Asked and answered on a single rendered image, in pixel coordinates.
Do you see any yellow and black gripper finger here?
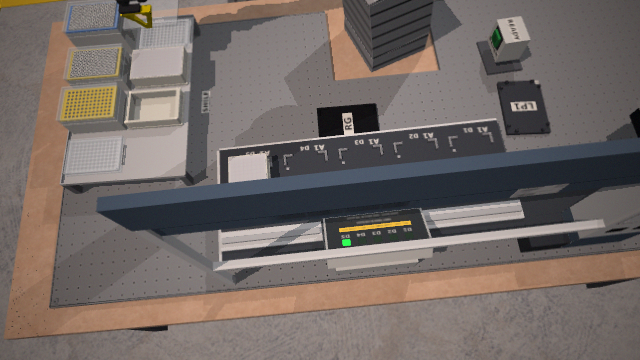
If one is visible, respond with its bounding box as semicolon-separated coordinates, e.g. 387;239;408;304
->
120;5;152;28

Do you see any black flat square pad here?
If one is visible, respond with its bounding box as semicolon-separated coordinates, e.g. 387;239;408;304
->
317;103;379;138

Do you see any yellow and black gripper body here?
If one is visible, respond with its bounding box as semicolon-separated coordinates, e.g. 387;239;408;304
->
116;0;147;14

